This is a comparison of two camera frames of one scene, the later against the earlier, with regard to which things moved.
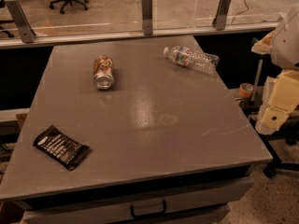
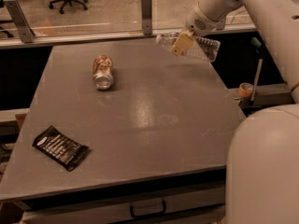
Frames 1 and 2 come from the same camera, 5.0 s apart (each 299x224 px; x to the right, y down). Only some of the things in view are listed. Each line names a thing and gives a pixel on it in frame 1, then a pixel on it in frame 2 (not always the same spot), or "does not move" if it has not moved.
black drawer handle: x=149 y=214 does not move
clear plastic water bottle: x=192 y=58 to x=201 y=48
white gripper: x=287 y=46 to x=198 y=23
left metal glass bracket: x=25 y=29 does not move
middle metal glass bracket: x=147 y=13 does not move
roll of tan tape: x=246 y=90 does not move
